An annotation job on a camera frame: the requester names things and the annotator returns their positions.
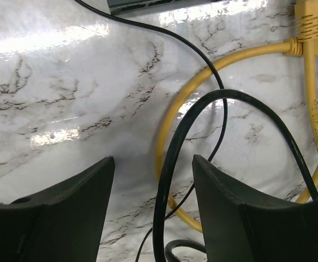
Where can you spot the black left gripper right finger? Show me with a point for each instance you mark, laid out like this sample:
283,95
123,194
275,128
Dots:
240,223

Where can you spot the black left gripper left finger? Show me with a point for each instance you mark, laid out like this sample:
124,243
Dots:
61,223

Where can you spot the black network switch box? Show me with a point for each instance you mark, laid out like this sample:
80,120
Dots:
118,7

